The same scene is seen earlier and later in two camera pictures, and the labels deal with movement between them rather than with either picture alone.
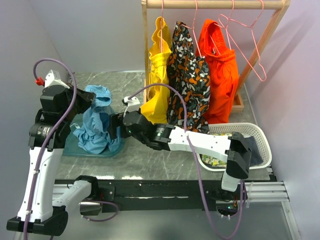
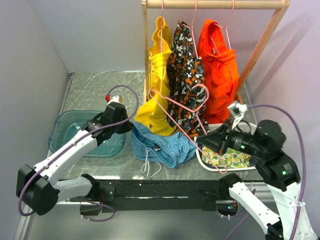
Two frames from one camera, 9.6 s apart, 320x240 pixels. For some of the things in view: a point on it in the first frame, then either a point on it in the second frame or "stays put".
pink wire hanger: (219, 15) to (185, 126)
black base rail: (156, 195) stays put
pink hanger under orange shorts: (226, 27) stays put
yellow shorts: (155, 106) stays put
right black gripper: (115, 120) to (217, 138)
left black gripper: (86, 98) to (128, 126)
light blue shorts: (93, 136) to (170, 150)
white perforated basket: (251, 129) stays put
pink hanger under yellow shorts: (161, 25) stays put
